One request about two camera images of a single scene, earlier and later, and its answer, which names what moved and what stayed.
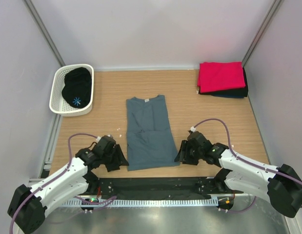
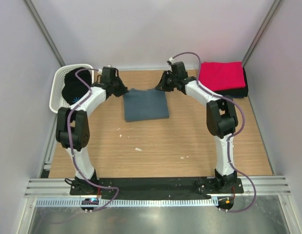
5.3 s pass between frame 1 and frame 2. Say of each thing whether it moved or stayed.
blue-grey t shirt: moved
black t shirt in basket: stayed
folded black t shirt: stayed
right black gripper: moved
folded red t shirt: stayed
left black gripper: moved
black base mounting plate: stayed
